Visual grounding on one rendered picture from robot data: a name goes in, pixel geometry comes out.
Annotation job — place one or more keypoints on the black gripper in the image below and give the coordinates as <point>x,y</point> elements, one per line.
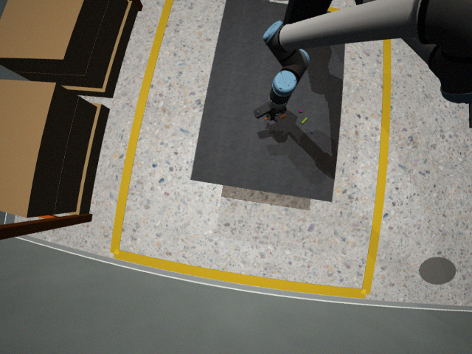
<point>275,112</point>

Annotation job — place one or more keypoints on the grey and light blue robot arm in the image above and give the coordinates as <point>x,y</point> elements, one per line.
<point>427,26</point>

